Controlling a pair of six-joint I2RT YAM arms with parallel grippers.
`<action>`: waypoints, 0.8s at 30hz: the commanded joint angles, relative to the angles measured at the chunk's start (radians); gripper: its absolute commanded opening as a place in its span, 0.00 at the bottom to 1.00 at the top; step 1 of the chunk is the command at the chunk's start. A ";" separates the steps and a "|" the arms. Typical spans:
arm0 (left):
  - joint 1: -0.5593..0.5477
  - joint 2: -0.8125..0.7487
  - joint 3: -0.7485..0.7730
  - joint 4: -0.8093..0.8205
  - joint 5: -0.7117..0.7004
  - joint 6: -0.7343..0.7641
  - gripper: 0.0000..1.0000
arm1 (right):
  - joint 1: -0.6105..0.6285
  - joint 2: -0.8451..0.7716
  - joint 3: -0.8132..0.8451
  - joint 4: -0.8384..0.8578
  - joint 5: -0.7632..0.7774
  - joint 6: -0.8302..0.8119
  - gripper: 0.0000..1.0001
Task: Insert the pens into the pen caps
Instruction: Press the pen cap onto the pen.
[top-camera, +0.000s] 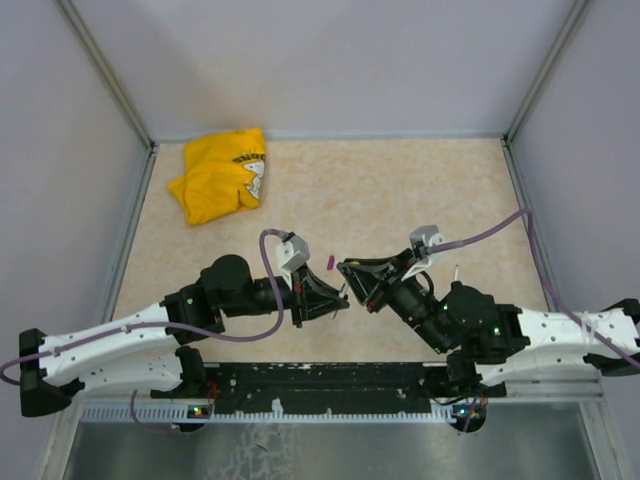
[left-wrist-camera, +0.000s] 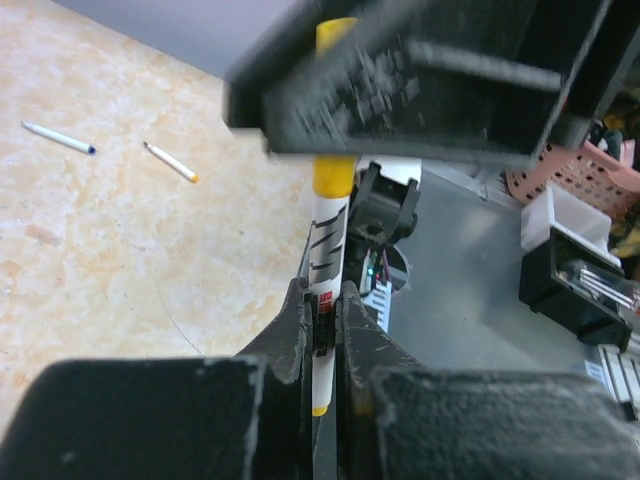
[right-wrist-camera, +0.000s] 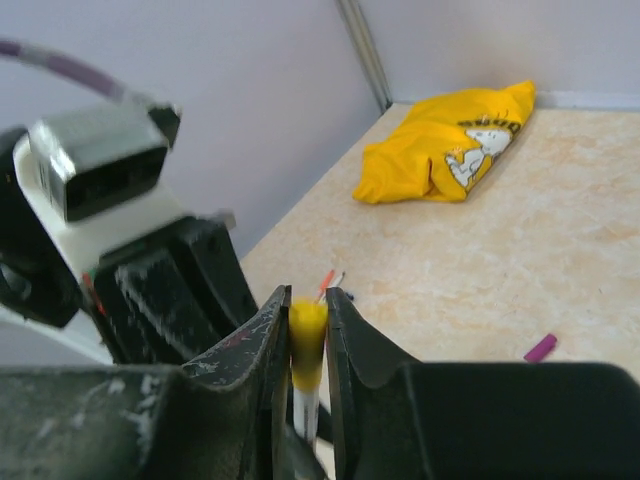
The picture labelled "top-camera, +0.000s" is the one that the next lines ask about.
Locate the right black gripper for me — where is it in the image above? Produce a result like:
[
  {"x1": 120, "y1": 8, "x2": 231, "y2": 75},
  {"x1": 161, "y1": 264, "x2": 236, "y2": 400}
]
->
[{"x1": 336, "y1": 250, "x2": 452, "y2": 356}]

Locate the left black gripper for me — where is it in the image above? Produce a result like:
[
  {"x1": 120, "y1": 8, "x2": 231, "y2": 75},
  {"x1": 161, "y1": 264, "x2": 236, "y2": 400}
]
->
[{"x1": 223, "y1": 258, "x2": 349, "y2": 324}]

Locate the white pen yellow tip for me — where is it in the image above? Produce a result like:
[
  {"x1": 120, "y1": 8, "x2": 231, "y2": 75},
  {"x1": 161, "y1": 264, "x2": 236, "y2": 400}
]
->
[{"x1": 330, "y1": 282, "x2": 348, "y2": 320}]

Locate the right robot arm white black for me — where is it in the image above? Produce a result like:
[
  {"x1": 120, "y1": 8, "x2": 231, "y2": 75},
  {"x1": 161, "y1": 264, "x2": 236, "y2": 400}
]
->
[{"x1": 337, "y1": 250, "x2": 639, "y2": 398}]

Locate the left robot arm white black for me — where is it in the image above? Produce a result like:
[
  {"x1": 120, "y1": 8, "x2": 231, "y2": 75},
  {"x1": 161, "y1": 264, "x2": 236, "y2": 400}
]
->
[{"x1": 19, "y1": 254, "x2": 349, "y2": 418}]

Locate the yellow folded shirt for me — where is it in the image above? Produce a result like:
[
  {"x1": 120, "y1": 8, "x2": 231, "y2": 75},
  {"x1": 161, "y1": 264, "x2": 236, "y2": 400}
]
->
[{"x1": 168, "y1": 128, "x2": 267, "y2": 226}]

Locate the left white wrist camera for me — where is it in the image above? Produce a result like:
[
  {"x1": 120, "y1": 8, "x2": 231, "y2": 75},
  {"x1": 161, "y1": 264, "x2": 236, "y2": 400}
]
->
[{"x1": 275, "y1": 232, "x2": 311, "y2": 288}]

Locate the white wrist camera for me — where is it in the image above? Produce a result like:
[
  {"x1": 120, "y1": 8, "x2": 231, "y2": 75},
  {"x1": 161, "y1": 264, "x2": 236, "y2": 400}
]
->
[
  {"x1": 401, "y1": 225, "x2": 445, "y2": 281},
  {"x1": 275, "y1": 232, "x2": 311, "y2": 288}
]

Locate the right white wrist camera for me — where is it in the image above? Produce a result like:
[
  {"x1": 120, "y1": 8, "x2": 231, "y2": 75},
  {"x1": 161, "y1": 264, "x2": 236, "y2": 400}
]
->
[{"x1": 401, "y1": 225, "x2": 445, "y2": 281}]

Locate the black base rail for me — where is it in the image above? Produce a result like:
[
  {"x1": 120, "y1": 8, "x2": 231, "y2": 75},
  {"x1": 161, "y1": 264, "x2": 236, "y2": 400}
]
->
[{"x1": 151, "y1": 362, "x2": 479, "y2": 415}]

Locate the aluminium frame side rail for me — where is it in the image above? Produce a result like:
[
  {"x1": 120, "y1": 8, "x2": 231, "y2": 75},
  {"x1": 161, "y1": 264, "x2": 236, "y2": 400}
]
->
[{"x1": 500, "y1": 137, "x2": 565, "y2": 314}]

